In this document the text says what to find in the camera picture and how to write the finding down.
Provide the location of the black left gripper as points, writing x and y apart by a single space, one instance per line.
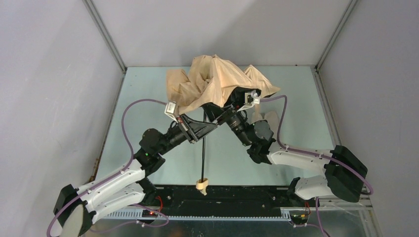
188 127

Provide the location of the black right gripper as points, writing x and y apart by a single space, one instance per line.
224 111

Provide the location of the beige umbrella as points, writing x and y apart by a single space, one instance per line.
214 80

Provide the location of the beige umbrella sleeve cover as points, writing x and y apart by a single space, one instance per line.
271 117

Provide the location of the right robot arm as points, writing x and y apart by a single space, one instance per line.
338 172

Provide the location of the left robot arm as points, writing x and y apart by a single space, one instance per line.
77 209

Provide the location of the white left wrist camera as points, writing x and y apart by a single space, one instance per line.
171 110

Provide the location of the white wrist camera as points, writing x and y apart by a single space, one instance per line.
251 98
171 110

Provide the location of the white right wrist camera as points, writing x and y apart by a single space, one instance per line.
251 98

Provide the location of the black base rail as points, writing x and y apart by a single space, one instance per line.
222 201

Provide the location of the aluminium frame rail right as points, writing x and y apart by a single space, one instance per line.
317 72

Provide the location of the aluminium frame rail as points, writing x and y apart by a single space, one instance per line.
101 26
317 72

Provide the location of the aluminium frame rail left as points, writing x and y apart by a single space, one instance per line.
101 26

